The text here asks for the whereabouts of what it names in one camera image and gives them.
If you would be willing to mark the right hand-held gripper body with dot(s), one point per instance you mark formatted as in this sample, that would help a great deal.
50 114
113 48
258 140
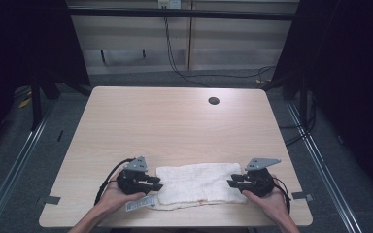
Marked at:
259 184

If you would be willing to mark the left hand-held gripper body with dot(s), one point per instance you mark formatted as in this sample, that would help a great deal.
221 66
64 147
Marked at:
131 183

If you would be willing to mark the white towel with label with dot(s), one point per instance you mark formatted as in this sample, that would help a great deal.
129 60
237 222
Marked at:
197 184

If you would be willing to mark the person's right hand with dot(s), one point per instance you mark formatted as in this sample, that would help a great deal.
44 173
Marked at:
273 204

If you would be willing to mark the person's left hand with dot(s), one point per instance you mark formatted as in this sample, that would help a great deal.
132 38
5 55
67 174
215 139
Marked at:
113 202

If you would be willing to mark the grey tape strip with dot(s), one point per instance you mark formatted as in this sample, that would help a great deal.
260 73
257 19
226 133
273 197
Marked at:
302 196
51 200

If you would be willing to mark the round black table grommet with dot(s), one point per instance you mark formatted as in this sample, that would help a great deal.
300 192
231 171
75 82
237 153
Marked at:
213 100

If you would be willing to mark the small black tape strip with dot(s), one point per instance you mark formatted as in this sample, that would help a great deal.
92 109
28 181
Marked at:
60 136

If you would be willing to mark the yellow object on floor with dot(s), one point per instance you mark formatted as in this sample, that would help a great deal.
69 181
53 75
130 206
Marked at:
24 103

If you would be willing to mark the black curtain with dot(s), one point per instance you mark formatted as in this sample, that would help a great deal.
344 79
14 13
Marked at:
353 64
19 48

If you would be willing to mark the aluminium floor rail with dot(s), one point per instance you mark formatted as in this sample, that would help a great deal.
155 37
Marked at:
319 161
20 158

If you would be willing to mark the black metal stand post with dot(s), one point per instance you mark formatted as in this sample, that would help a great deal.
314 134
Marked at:
36 103
303 100

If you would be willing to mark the black horizontal frame bar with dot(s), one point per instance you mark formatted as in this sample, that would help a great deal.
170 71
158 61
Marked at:
181 13

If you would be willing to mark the white wall socket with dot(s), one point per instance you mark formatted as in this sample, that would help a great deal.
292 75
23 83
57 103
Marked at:
174 4

